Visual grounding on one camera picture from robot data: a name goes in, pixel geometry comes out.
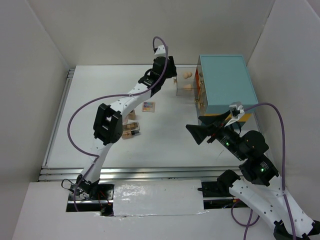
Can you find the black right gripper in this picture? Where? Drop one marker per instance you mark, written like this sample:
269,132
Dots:
198,132

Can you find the white foam front panel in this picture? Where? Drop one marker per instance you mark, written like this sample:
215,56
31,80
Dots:
157,198

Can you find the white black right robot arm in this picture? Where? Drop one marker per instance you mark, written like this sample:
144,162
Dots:
261,186

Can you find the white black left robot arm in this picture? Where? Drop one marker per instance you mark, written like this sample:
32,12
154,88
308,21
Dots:
108,122

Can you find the beige makeup sponge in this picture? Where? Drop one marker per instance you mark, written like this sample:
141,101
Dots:
187,87
187,75

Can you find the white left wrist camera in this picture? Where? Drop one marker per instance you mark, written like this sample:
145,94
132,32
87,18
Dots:
160,51

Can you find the aluminium table frame rails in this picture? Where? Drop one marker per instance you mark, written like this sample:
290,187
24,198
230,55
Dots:
164,149

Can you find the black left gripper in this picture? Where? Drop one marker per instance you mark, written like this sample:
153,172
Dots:
172,67

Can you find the clear drawer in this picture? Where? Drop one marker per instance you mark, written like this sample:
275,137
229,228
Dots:
179,81

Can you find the teal yellow drawer cabinet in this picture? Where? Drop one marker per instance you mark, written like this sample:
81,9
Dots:
219,81

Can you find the long eyeshadow palette horizontal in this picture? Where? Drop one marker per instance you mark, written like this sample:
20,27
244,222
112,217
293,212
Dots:
131,126

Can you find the colourful small eyeshadow palette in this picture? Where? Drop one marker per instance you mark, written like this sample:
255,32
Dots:
148,106

